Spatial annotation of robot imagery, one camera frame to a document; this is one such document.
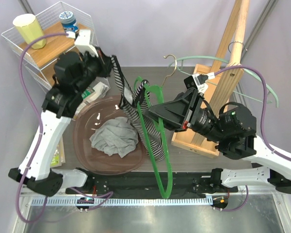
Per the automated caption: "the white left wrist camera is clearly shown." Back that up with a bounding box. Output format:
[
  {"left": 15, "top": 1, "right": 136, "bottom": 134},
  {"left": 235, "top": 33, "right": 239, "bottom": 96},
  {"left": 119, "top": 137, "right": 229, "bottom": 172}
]
[{"left": 66, "top": 29, "right": 98, "bottom": 57}]

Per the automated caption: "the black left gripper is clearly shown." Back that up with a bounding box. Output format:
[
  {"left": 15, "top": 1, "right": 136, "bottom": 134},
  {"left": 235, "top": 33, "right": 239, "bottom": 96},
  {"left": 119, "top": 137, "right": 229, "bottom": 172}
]
[{"left": 75, "top": 46, "right": 116, "bottom": 94}]

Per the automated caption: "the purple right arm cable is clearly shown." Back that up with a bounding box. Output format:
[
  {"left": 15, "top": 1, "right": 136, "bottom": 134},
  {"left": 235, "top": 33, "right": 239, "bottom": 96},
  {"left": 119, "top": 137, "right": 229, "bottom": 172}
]
[{"left": 213, "top": 66, "right": 291, "bottom": 160}]

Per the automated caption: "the black white striped top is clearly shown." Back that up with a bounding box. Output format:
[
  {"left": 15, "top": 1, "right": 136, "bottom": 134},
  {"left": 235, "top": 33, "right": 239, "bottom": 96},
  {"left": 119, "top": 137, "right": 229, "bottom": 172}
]
[{"left": 111, "top": 55, "right": 165, "bottom": 161}]

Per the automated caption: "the mint green clothes hanger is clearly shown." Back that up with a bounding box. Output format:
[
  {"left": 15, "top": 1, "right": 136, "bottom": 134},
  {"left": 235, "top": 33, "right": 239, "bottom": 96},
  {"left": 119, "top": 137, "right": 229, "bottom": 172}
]
[{"left": 168, "top": 55, "right": 279, "bottom": 108}]

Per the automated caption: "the pink translucent basin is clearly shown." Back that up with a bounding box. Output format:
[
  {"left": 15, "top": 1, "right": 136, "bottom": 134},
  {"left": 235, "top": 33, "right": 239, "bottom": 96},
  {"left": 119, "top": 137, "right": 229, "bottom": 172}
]
[{"left": 73, "top": 95, "right": 147, "bottom": 175}]

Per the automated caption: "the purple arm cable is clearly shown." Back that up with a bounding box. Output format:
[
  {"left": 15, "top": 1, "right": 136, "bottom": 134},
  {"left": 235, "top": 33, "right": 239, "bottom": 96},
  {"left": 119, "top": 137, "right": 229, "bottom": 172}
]
[
  {"left": 213, "top": 66, "right": 291, "bottom": 160},
  {"left": 16, "top": 33, "right": 71, "bottom": 224}
]

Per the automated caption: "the white wire shelf unit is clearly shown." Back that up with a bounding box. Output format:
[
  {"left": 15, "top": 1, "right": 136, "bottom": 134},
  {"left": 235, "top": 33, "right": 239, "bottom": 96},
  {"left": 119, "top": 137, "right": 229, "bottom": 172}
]
[{"left": 1, "top": 1, "right": 98, "bottom": 90}]

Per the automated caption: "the yellow faceted cup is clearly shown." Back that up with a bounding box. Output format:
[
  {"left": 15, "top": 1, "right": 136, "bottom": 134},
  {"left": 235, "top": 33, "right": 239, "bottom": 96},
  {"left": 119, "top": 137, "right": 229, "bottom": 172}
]
[{"left": 13, "top": 14, "right": 44, "bottom": 44}]

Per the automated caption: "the bright green clothes hanger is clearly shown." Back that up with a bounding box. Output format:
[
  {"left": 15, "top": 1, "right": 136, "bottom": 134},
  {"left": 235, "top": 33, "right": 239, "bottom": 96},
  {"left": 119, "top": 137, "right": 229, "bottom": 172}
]
[{"left": 133, "top": 76, "right": 173, "bottom": 199}]

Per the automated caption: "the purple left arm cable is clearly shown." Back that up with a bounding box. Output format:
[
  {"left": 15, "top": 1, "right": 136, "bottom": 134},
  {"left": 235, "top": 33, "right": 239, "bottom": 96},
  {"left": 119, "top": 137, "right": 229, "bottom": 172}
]
[{"left": 16, "top": 33, "right": 71, "bottom": 224}]

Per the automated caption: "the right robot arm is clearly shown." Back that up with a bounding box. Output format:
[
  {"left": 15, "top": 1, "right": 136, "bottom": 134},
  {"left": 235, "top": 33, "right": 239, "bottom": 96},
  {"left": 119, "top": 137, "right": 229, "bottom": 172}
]
[{"left": 145, "top": 87, "right": 291, "bottom": 194}]

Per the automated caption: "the blue lidded jar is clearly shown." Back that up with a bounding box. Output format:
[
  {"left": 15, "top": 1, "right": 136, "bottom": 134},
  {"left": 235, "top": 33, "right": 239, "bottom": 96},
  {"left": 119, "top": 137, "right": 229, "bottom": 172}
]
[{"left": 59, "top": 11, "right": 79, "bottom": 33}]

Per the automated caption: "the green book on shelf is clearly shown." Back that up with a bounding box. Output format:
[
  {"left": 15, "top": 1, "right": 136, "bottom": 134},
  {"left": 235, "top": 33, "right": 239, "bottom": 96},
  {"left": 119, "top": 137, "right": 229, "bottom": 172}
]
[{"left": 81, "top": 87, "right": 95, "bottom": 100}]

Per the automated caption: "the green book on table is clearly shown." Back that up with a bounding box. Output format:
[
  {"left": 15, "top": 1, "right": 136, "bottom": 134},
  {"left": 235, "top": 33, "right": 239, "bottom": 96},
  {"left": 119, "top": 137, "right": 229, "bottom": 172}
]
[{"left": 50, "top": 138, "right": 65, "bottom": 168}]

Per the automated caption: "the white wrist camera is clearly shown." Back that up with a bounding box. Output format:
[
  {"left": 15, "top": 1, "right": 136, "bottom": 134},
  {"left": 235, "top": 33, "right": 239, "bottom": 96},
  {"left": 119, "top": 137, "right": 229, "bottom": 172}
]
[
  {"left": 184, "top": 72, "right": 215, "bottom": 94},
  {"left": 66, "top": 29, "right": 98, "bottom": 57}
]

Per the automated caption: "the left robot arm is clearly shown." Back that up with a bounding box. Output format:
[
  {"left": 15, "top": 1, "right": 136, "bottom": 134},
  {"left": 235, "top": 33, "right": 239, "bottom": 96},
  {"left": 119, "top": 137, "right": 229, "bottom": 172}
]
[{"left": 8, "top": 47, "right": 113, "bottom": 197}]

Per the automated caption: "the grey tank top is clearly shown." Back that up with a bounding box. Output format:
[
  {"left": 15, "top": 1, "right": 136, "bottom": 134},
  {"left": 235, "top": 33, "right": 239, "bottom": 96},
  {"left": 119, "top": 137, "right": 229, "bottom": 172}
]
[{"left": 89, "top": 116, "right": 139, "bottom": 158}]

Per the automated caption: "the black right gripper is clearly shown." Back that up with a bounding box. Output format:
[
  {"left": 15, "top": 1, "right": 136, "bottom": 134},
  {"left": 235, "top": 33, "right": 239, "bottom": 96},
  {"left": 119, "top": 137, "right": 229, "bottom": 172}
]
[{"left": 144, "top": 87, "right": 226, "bottom": 143}]

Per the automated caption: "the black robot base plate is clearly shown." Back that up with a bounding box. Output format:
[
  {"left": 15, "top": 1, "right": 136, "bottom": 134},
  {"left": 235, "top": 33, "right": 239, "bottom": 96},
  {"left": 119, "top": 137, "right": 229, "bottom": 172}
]
[{"left": 76, "top": 171, "right": 238, "bottom": 199}]

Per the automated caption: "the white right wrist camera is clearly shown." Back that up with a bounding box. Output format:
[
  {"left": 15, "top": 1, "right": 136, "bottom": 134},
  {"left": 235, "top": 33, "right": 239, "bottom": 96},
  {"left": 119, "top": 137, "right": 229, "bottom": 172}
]
[{"left": 184, "top": 72, "right": 215, "bottom": 94}]

